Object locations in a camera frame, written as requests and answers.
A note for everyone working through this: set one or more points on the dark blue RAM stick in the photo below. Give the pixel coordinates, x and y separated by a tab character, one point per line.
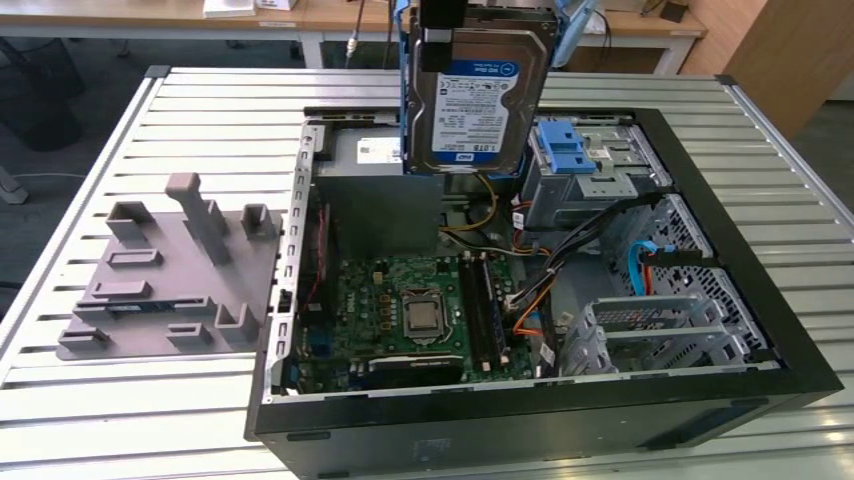
136	308

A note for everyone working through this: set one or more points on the wooden desk white frame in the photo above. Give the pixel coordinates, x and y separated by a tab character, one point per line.
134	15
654	27

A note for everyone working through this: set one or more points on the black CPU socket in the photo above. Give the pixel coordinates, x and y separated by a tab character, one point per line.
422	295

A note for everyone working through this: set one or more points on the grey power supply unit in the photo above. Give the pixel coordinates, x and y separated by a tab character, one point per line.
381	210

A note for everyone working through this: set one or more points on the green motherboard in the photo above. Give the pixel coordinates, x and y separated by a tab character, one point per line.
363	325

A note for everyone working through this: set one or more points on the hard disk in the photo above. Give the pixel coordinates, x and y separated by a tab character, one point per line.
481	100

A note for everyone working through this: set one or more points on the small dark brown box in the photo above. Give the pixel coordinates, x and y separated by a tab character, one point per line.
670	11

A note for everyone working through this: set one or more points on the grey desk foot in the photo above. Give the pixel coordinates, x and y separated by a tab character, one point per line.
10	187

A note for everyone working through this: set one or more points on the black mesh bin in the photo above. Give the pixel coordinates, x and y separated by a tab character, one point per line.
40	100

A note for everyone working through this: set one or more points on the grey metal drive cage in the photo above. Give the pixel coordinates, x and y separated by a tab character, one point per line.
601	192

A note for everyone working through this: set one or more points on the silver CPU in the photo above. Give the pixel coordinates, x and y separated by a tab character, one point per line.
422	317

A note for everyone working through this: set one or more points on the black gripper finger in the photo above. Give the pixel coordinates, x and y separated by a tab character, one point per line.
439	50

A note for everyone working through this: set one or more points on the black open PC case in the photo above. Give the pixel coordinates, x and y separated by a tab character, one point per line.
467	440

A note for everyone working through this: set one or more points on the brown wooden cabinet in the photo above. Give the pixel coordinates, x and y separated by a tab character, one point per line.
801	60

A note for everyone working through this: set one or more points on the small white box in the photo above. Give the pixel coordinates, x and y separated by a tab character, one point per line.
275	4

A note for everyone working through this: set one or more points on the black RAM slot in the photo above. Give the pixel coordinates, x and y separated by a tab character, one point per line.
475	310

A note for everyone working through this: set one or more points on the black graphics card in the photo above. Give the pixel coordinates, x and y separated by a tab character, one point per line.
414	372

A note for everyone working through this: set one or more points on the blue plastic latch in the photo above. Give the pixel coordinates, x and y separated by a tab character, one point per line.
567	150

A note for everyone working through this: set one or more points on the grey plastic parts rack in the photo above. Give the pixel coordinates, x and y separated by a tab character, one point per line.
167	280

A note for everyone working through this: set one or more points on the large white box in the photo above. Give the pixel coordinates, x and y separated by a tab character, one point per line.
230	7

